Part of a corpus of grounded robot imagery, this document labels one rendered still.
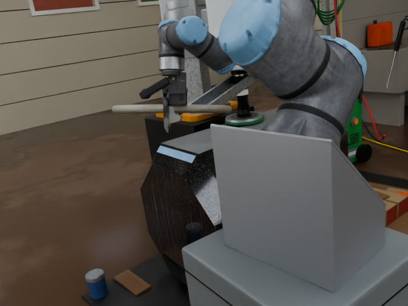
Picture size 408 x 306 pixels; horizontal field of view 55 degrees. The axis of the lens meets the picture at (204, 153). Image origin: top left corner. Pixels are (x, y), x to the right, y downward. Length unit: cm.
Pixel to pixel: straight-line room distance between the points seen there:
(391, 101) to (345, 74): 409
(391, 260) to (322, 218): 23
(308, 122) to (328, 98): 7
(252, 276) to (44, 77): 714
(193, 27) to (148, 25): 735
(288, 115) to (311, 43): 15
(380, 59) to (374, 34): 49
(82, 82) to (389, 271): 742
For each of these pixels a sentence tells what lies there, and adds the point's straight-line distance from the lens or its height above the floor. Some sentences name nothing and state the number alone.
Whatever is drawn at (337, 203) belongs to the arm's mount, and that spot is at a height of 103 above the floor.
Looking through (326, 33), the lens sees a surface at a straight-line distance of 464.
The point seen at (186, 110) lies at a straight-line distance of 141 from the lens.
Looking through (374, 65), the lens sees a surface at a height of 70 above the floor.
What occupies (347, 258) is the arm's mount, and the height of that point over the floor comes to 90.
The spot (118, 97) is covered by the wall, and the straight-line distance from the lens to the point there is 825.
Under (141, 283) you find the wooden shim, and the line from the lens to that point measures 236.
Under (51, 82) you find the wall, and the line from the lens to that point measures 782.
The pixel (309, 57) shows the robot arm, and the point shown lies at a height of 127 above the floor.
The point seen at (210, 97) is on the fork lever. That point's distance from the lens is 202.
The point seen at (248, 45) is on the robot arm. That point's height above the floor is 131.
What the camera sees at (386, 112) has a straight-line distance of 502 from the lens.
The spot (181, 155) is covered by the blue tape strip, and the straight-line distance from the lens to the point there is 187.
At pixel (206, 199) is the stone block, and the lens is 174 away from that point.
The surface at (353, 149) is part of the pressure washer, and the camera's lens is 377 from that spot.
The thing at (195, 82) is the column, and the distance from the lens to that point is 288.
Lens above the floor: 135
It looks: 18 degrees down
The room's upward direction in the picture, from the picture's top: 8 degrees counter-clockwise
